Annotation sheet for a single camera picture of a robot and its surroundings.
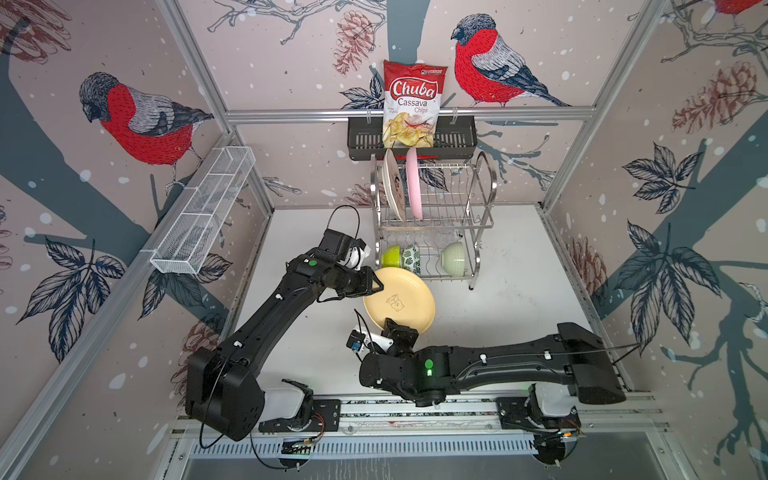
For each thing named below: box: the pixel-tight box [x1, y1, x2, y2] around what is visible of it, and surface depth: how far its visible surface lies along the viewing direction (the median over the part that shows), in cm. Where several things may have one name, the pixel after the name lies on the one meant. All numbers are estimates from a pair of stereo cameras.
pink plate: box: [406, 146, 423, 220], surface depth 70 cm
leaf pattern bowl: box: [402, 244, 421, 278], surface depth 92 cm
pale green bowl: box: [441, 241, 468, 276], surface depth 91 cm
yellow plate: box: [363, 267, 436, 334], surface depth 79 cm
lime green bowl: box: [381, 245, 401, 268], surface depth 92 cm
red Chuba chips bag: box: [382, 60, 448, 148], surface depth 86 cm
